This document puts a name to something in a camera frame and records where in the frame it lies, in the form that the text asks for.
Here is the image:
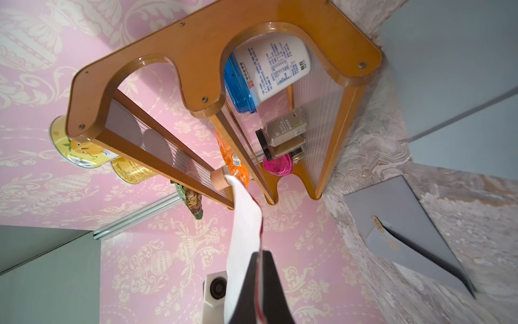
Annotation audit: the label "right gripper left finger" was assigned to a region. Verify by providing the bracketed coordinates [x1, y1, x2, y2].
[229, 252, 258, 324]

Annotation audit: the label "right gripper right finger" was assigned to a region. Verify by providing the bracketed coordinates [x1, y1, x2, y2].
[263, 251, 295, 324]

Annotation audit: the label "dark grey envelope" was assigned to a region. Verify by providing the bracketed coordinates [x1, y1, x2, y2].
[343, 176, 475, 296]

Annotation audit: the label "green snack bag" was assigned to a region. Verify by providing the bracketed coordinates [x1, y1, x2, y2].
[170, 180, 204, 220]

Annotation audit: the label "beige bottle on shelf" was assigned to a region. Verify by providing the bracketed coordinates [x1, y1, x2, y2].
[210, 166, 231, 190]

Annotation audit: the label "orange snack bag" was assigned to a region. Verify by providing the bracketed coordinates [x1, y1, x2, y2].
[214, 130, 250, 189]

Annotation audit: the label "pink item on shelf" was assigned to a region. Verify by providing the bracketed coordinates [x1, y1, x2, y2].
[263, 154, 294, 176]

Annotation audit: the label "brown boxes on shelf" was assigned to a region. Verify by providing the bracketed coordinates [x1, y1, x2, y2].
[256, 108, 308, 161]

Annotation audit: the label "left yellow can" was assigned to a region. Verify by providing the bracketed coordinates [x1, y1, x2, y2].
[110, 157, 157, 185]

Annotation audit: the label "yellow can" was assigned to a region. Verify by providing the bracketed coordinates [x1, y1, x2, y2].
[110, 157, 157, 185]
[49, 116, 119, 169]

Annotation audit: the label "wooden three-tier shelf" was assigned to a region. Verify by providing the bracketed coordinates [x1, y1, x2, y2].
[66, 1, 382, 209]

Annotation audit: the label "right yellow can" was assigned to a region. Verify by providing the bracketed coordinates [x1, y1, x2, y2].
[49, 116, 119, 169]

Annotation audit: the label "blue lid cup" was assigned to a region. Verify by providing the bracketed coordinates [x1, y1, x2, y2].
[223, 33, 311, 113]

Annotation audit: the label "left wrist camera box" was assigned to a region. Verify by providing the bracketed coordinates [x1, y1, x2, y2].
[202, 271, 227, 324]

